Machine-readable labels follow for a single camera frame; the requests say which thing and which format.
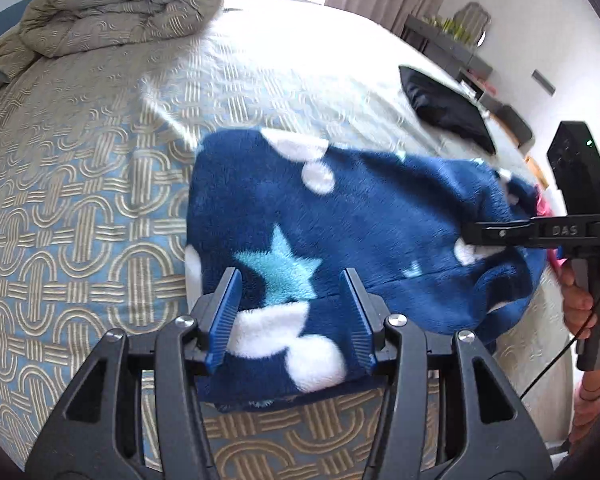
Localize navy fleece star pants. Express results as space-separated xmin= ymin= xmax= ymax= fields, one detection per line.
xmin=185 ymin=129 xmax=546 ymax=411

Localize person's right hand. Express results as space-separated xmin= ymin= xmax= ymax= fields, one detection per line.
xmin=559 ymin=260 xmax=598 ymax=340

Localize pink cloth on floor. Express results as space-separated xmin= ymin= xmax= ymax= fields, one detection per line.
xmin=533 ymin=194 xmax=566 ymax=273

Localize folded black garment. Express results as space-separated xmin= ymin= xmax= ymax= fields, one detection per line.
xmin=399 ymin=66 xmax=496 ymax=155

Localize dark grey side shelf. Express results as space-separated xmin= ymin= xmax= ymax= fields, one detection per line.
xmin=401 ymin=15 xmax=493 ymax=80

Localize patterned blue beige bedspread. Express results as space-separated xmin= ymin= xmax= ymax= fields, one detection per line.
xmin=0 ymin=0 xmax=577 ymax=480

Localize folded beige duvet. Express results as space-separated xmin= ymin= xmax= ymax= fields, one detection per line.
xmin=0 ymin=0 xmax=224 ymax=81

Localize dark blue headboard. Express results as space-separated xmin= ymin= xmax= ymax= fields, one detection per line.
xmin=0 ymin=0 xmax=32 ymax=37

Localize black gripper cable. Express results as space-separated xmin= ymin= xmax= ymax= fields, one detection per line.
xmin=517 ymin=259 xmax=600 ymax=406

